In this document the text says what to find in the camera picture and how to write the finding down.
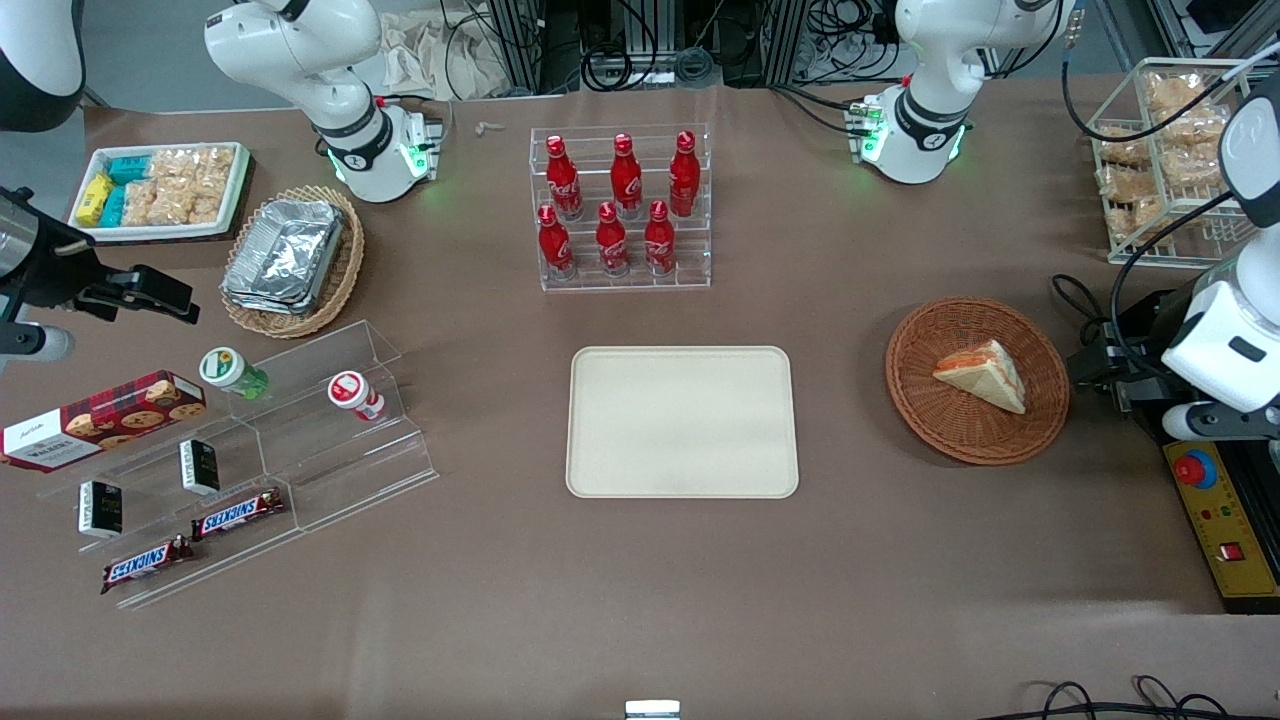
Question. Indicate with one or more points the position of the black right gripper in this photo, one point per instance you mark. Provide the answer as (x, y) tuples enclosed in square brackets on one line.
[(52, 272)]

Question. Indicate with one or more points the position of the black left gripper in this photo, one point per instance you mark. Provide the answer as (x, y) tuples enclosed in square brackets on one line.
[(1140, 350)]

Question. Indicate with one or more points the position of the triangular sandwich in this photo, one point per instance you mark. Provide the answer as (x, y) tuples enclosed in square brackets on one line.
[(985, 378)]

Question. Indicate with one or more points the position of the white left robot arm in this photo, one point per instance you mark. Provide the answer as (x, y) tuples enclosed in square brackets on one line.
[(930, 60)]

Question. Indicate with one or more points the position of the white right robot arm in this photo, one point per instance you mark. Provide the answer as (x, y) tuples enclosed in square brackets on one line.
[(300, 50)]

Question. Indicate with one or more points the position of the white rectangular snack tray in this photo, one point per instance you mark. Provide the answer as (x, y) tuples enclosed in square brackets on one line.
[(160, 232)]

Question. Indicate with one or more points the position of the round brown wicker basket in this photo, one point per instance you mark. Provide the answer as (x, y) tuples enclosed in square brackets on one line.
[(930, 420)]

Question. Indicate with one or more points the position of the oval light wicker basket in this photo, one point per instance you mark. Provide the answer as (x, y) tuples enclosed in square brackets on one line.
[(345, 270)]

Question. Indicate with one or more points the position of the beige plastic tray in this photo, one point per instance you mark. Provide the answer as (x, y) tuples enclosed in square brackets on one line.
[(680, 420)]

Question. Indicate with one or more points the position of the black machine housing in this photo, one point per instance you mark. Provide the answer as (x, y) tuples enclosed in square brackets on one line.
[(1150, 315)]

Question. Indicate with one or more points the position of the clear bag rice crackers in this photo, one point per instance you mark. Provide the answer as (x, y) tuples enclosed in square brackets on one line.
[(195, 206), (215, 168), (172, 164), (142, 203)]

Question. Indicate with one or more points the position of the teal snack packet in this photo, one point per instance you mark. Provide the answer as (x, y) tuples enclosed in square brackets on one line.
[(130, 169), (114, 206)]

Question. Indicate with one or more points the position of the green capped small bottle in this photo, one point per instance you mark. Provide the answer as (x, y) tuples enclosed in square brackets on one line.
[(228, 370)]

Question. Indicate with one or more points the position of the yellow snack packet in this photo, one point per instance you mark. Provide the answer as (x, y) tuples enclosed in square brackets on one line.
[(93, 198)]

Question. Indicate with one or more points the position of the red tartan cookie box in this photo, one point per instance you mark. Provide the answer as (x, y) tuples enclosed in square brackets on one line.
[(100, 420)]

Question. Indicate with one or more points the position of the stacked aluminium foil trays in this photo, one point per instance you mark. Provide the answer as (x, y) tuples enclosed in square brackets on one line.
[(285, 255)]

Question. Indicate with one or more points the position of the red emergency stop button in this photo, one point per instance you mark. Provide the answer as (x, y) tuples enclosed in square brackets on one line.
[(1195, 470)]

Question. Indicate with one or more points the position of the bagged fried snack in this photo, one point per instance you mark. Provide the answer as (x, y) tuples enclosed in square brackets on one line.
[(1122, 148), (1190, 126), (1175, 90), (1150, 212), (1195, 165), (1125, 182)]

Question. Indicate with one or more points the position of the small black white box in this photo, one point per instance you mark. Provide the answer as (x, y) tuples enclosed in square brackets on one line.
[(100, 508), (200, 466)]

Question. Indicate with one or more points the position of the red capped small bottle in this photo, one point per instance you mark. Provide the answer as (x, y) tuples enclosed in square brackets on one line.
[(352, 394)]

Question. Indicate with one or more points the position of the yellow black control box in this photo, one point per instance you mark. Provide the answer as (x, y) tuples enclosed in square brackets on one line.
[(1235, 540)]

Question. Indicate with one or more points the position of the Snickers chocolate bar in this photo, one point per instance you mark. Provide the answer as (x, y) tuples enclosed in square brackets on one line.
[(145, 564), (238, 514)]

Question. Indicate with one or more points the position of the clear acrylic step shelf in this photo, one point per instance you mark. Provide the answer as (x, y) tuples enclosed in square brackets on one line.
[(340, 470)]

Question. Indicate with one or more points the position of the crumpled beige cloth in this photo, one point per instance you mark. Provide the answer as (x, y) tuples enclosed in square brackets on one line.
[(430, 55)]

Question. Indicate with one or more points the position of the small beige scrap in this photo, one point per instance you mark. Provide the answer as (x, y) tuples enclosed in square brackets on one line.
[(490, 127)]

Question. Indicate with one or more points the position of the clear acrylic bottle rack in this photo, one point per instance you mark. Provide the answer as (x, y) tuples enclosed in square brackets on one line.
[(700, 250)]

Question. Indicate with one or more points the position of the red cola bottle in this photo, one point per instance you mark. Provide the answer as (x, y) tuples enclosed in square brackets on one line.
[(626, 180), (611, 245), (684, 178), (554, 248), (562, 180), (659, 243)]

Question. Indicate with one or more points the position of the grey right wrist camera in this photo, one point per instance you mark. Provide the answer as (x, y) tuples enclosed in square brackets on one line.
[(35, 345)]

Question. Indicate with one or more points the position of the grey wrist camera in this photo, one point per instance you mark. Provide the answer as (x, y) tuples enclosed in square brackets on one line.
[(35, 345), (1215, 422)]

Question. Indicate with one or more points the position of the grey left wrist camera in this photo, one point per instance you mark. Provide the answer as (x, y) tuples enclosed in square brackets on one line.
[(1215, 422)]

